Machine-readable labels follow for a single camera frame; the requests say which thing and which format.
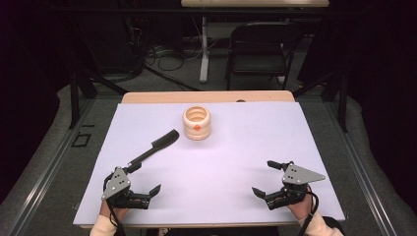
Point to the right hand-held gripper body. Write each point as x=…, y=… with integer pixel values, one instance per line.
x=300, y=176

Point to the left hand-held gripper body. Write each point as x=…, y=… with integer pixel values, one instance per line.
x=116, y=185

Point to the black comb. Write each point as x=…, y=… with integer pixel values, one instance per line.
x=164, y=140

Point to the cream ribbed holder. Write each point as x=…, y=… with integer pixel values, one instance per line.
x=196, y=132

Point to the person's left hand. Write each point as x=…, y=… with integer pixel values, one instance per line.
x=106, y=210

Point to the person's right hand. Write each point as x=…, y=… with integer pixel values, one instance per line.
x=303, y=208

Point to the black metal stand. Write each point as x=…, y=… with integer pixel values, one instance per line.
x=74, y=98
x=342, y=98

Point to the wooden table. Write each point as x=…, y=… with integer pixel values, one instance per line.
x=196, y=97

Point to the black folding chair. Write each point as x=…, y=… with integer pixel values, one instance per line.
x=255, y=62

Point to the beige desk with white leg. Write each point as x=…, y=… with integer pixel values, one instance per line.
x=204, y=49

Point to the aluminium floor rail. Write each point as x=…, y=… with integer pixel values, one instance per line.
x=364, y=170
x=49, y=170

